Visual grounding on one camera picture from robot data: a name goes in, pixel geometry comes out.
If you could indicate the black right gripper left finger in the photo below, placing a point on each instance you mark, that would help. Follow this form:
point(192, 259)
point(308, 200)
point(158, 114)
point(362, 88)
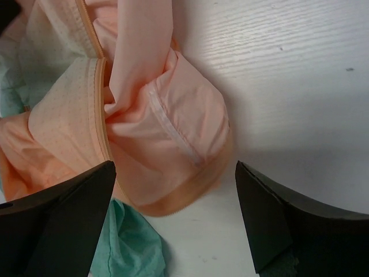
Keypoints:
point(55, 231)

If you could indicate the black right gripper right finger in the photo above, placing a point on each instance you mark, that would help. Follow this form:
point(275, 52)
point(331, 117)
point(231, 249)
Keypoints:
point(290, 234)

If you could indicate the peach and teal jacket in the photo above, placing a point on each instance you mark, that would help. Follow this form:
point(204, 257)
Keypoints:
point(83, 82)

